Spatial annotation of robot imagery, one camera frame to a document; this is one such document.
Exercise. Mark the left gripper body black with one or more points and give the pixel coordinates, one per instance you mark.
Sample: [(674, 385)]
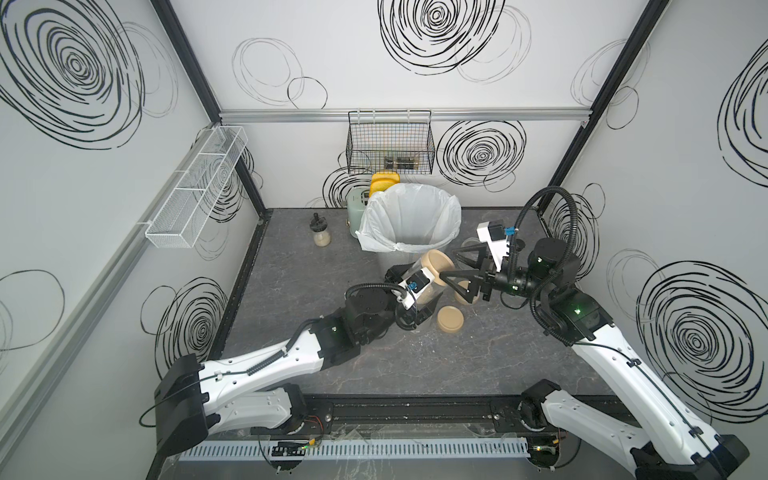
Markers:
[(409, 314)]

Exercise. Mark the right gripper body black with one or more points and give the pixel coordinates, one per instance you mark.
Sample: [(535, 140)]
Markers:
[(501, 282)]

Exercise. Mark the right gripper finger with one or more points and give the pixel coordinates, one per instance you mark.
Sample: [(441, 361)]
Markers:
[(466, 285), (475, 255)]

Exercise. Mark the rice jar tan lid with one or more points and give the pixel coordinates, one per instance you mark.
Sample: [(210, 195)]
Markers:
[(430, 308)]

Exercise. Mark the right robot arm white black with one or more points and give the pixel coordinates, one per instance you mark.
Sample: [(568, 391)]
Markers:
[(667, 440)]

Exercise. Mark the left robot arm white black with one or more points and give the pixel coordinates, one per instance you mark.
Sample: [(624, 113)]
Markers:
[(196, 399)]

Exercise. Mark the metal mesh trash bin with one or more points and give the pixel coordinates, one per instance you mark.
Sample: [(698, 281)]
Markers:
[(411, 254)]

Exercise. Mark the white plastic bin liner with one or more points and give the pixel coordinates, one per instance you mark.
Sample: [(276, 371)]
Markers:
[(409, 218)]

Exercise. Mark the mint green toaster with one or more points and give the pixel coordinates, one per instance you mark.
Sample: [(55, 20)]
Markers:
[(356, 202)]

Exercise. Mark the small bottle black pump top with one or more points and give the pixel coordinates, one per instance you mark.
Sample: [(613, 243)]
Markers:
[(319, 227)]

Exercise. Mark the yellow toast slice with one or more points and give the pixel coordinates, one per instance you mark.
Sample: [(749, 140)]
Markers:
[(381, 185), (386, 176)]

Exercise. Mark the dark bottle in basket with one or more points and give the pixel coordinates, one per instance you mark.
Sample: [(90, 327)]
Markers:
[(398, 164)]

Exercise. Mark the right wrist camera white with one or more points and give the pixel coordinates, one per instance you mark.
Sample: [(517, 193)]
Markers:
[(498, 239)]

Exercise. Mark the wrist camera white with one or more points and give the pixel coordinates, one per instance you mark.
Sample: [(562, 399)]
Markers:
[(421, 289), (498, 239)]

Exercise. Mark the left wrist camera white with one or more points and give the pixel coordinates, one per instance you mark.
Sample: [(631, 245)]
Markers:
[(421, 289)]

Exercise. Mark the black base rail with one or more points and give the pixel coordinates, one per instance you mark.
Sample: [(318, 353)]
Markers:
[(324, 413)]

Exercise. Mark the black wire wall basket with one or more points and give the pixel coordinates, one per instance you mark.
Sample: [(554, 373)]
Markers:
[(368, 143)]

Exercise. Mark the white slotted cable duct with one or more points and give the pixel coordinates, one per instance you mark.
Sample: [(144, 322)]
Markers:
[(360, 449)]

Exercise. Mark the white mesh wall shelf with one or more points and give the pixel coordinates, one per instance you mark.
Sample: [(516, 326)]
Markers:
[(185, 212)]

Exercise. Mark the aluminium wall rail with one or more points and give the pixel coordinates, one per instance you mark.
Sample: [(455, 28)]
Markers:
[(243, 116)]

